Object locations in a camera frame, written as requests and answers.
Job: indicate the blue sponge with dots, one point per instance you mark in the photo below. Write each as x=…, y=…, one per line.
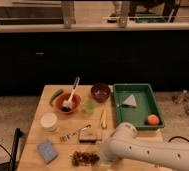
x=47, y=151

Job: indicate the green cucumber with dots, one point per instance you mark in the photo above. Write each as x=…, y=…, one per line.
x=56, y=94

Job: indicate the white lidded container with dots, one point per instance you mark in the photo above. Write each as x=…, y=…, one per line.
x=49, y=121

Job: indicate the small green cup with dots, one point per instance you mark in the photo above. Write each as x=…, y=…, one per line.
x=89, y=106

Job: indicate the orange fruit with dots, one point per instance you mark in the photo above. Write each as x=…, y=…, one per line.
x=153, y=119

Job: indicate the orange bowl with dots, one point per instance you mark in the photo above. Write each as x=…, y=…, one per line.
x=75, y=103

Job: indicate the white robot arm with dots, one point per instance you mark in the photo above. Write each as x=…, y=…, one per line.
x=122, y=143

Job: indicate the silver fork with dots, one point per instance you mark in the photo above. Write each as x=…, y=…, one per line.
x=70, y=135

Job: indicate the dark rectangular block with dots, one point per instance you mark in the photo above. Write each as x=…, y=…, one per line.
x=89, y=137

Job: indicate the dark purple bowl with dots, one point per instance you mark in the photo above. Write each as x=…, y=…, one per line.
x=100, y=92

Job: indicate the yellow banana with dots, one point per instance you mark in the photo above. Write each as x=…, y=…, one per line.
x=103, y=119

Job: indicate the green tray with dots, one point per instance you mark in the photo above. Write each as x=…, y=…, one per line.
x=145, y=105

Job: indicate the black chair frame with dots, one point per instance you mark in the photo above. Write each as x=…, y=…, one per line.
x=11, y=164

